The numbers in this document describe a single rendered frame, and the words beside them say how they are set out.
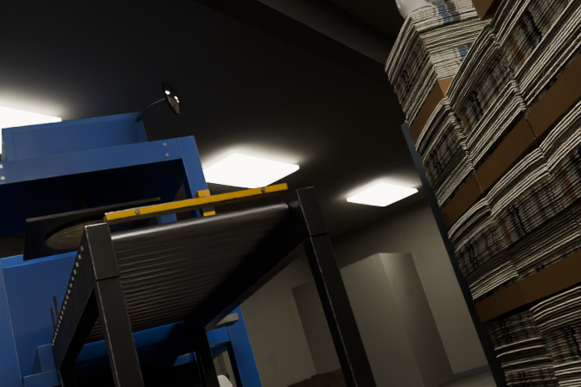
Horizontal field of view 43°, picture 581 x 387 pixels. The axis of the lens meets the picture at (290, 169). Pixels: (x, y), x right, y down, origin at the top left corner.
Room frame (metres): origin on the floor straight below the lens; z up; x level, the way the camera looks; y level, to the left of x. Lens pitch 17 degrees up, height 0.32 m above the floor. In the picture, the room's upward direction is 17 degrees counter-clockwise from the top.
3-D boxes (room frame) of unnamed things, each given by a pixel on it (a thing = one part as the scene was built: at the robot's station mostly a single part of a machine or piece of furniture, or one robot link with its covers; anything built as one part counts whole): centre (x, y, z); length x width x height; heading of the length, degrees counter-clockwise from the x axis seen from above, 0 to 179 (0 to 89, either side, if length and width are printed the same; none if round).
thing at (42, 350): (3.12, 0.94, 0.75); 0.70 x 0.65 x 0.10; 26
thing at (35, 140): (3.12, 0.94, 1.65); 0.60 x 0.45 x 0.20; 116
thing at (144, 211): (1.60, 0.22, 0.81); 0.43 x 0.03 x 0.02; 116
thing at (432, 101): (1.64, -0.42, 0.86); 0.29 x 0.16 x 0.04; 9
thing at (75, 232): (3.12, 0.94, 1.30); 0.55 x 0.55 x 0.03; 26
